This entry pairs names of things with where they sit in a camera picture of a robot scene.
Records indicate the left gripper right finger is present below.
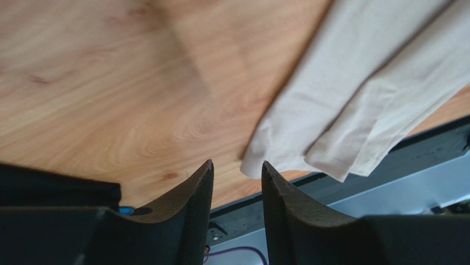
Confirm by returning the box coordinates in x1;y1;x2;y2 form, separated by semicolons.
261;162;469;264

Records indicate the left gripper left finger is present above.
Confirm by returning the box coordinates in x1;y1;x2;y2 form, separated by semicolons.
1;160;214;264

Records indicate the beige t shirt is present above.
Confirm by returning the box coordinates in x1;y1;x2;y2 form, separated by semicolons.
241;1;469;182

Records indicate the teal folded shirt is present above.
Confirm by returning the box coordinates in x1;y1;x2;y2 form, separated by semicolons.
118;206;135;215

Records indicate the black table edge strip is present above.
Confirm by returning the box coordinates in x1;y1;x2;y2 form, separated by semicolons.
207;115;470;247

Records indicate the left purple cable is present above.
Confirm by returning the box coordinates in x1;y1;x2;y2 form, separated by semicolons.
202;245;269;265

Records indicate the aluminium rail frame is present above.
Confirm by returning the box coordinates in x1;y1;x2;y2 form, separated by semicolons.
206;153;469;264

